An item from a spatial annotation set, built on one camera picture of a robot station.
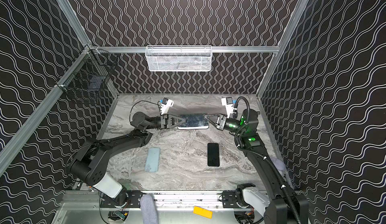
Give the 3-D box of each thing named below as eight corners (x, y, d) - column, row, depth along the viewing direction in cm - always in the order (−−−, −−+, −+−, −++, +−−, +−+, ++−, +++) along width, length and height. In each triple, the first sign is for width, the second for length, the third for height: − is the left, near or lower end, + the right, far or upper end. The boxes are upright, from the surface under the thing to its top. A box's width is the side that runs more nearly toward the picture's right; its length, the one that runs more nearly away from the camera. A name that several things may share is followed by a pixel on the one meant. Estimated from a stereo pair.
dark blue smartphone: (207, 166, 87) (207, 165, 86) (206, 144, 96) (206, 142, 95) (220, 166, 87) (221, 165, 85) (218, 144, 96) (218, 142, 95)
